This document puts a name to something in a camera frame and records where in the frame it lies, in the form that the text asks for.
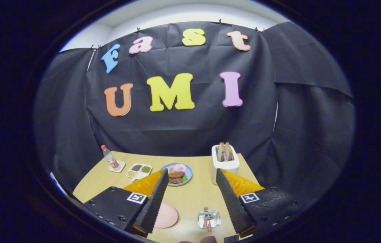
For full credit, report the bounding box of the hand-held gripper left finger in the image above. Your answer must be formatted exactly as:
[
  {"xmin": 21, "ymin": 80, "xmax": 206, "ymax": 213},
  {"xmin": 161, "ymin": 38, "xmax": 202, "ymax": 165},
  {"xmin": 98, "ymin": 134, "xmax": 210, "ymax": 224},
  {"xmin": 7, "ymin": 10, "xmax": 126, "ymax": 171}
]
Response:
[{"xmin": 83, "ymin": 168, "xmax": 169, "ymax": 237}]

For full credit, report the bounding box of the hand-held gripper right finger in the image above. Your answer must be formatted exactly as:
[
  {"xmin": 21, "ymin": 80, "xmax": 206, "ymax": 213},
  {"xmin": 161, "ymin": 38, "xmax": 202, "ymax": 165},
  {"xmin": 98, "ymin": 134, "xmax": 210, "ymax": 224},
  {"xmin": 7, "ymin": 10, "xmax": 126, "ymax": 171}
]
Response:
[{"xmin": 215, "ymin": 168, "xmax": 304, "ymax": 237}]

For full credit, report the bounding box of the pink-handled fork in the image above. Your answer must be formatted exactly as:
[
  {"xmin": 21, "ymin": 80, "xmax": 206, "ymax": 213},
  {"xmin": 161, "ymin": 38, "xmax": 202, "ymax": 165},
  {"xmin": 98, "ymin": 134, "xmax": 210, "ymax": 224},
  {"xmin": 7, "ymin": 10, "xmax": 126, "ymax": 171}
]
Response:
[{"xmin": 203, "ymin": 207, "xmax": 212, "ymax": 233}]

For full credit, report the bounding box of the pink plate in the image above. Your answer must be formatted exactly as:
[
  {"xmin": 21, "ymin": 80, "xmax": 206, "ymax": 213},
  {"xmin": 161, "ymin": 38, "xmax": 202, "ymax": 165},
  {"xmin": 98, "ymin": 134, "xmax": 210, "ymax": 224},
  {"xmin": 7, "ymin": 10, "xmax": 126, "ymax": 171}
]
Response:
[{"xmin": 153, "ymin": 201, "xmax": 178, "ymax": 229}]

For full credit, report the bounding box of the clear glass tray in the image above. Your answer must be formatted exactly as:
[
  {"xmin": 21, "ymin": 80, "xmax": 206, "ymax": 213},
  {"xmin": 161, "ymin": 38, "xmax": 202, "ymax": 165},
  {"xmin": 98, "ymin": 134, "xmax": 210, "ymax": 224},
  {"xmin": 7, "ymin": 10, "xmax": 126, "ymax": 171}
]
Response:
[{"xmin": 197, "ymin": 210, "xmax": 222, "ymax": 229}]

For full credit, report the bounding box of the white sectioned dish with grains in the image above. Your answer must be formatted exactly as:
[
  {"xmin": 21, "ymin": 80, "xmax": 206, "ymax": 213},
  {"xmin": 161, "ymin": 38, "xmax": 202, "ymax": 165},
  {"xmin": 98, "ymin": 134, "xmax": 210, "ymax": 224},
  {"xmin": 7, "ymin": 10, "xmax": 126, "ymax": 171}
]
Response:
[{"xmin": 126, "ymin": 163, "xmax": 152, "ymax": 181}]

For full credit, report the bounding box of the white toaster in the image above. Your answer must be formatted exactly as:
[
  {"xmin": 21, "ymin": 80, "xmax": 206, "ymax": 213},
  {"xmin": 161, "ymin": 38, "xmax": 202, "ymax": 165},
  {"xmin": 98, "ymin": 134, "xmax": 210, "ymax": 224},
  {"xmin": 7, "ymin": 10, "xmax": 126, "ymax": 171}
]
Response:
[{"xmin": 211, "ymin": 144, "xmax": 240, "ymax": 185}]

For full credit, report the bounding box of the green lettuce leaf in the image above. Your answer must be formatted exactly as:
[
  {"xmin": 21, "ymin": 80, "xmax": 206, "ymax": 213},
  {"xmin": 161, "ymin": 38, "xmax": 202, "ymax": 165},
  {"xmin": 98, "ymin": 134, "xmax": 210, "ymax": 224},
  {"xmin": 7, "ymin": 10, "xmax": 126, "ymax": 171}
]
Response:
[{"xmin": 169, "ymin": 167, "xmax": 188, "ymax": 184}]

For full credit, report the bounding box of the blue plate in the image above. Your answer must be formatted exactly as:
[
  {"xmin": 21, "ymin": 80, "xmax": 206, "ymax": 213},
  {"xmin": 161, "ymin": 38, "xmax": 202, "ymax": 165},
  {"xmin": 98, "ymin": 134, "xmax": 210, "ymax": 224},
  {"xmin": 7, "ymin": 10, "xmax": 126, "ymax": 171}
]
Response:
[{"xmin": 160, "ymin": 163, "xmax": 193, "ymax": 186}]

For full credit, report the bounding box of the white square coaster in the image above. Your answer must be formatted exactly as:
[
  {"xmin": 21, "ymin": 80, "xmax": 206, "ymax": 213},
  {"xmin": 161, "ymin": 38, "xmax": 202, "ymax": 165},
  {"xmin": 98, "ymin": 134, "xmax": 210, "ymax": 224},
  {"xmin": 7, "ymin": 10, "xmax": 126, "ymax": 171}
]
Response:
[{"xmin": 108, "ymin": 160, "xmax": 126, "ymax": 173}]

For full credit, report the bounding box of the clear plastic water bottle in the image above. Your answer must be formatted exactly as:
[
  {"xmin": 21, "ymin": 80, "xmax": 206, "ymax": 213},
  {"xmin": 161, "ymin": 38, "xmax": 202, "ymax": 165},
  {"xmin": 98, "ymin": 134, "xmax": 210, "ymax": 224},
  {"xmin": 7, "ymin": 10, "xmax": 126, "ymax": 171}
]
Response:
[{"xmin": 101, "ymin": 145, "xmax": 119, "ymax": 168}]

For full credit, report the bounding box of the white printed object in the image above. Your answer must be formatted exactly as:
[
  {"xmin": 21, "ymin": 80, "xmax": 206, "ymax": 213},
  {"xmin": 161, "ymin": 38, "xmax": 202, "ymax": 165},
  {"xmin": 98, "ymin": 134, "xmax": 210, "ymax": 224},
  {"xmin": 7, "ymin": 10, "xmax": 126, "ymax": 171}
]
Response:
[{"xmin": 50, "ymin": 172, "xmax": 68, "ymax": 197}]

